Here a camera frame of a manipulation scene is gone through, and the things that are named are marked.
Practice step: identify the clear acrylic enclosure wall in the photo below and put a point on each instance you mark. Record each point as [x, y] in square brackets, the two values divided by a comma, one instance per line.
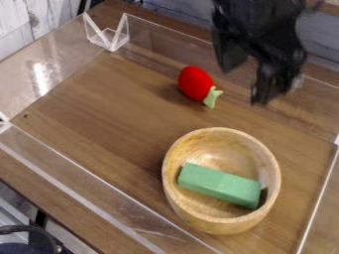
[97, 116]

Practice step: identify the red plush strawberry toy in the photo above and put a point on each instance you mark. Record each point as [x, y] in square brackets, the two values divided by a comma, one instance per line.
[196, 85]

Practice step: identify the clear acrylic corner bracket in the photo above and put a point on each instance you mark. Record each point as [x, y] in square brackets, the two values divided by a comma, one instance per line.
[106, 38]

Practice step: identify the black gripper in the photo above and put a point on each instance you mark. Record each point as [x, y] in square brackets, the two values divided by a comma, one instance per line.
[259, 28]

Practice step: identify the brown wooden bowl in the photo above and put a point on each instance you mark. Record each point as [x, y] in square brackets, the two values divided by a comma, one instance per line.
[233, 152]

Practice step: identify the green rectangular block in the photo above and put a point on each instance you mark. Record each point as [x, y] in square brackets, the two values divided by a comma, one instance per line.
[220, 185]

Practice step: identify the black clamp with cable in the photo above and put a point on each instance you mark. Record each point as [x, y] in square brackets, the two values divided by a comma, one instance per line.
[22, 237]

